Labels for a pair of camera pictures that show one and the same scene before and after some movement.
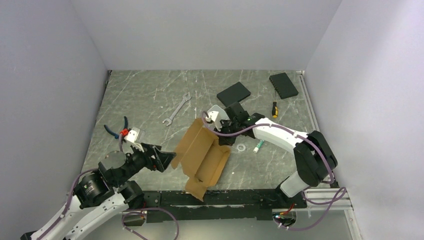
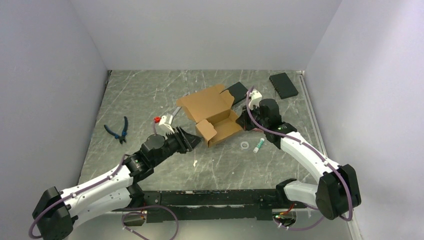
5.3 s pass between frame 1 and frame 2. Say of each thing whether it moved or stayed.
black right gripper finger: moved
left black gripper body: moved
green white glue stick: stayed
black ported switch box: stayed
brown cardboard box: moved
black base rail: stayed
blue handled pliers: stayed
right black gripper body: moved
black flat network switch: stayed
